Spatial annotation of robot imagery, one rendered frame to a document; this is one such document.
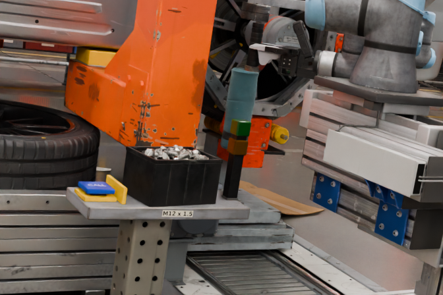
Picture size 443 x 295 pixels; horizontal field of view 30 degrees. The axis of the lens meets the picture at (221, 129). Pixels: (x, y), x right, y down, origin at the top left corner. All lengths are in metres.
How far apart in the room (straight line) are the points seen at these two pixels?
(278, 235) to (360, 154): 1.38
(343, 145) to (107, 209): 0.58
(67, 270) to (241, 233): 0.83
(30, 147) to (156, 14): 0.50
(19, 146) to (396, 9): 1.05
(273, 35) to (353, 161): 1.02
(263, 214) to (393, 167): 1.43
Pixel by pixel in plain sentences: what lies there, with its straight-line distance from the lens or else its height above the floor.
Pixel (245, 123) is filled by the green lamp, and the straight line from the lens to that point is 2.10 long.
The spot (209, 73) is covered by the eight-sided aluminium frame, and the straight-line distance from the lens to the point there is 2.68.
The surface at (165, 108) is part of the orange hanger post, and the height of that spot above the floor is 0.65.
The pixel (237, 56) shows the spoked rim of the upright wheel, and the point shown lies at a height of 0.76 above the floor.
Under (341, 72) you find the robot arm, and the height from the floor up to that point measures 0.79.
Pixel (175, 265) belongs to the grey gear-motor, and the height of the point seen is 0.14.
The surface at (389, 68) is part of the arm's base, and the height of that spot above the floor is 0.87.
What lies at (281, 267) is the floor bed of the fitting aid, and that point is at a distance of 2.93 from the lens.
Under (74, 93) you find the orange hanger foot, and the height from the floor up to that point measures 0.58.
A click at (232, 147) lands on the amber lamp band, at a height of 0.59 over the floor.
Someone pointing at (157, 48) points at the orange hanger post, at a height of 0.81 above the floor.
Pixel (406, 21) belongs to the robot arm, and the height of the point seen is 0.97.
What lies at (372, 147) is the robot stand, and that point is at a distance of 1.63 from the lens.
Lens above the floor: 0.98
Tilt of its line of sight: 10 degrees down
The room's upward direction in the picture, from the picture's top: 9 degrees clockwise
